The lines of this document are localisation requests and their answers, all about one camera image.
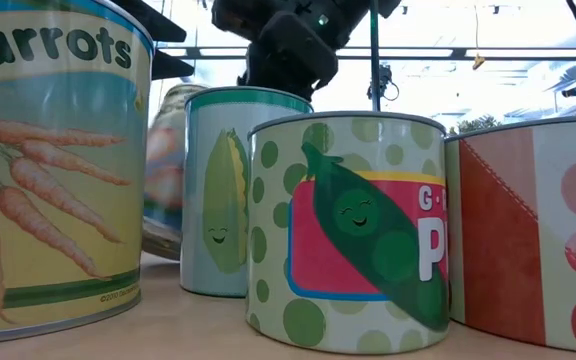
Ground corn picture tin can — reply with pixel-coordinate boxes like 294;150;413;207
179;86;315;299

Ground green dotted peas can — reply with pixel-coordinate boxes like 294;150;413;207
245;110;452;355

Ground wide tomatoes tin can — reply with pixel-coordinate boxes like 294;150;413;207
444;115;576;357

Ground yellow hanging tag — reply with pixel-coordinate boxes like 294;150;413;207
471;0;487;71

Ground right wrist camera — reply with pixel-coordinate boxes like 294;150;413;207
256;12;340;91

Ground large carrots tin can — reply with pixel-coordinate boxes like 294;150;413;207
0;0;155;346

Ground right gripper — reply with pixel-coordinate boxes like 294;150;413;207
237;42;319;101

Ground hanging black camera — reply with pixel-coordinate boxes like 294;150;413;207
366;63;400;102

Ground peaches tin can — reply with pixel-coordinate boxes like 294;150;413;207
141;82;210;262

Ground green potted plant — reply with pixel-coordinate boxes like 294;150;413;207
448;114;503;136

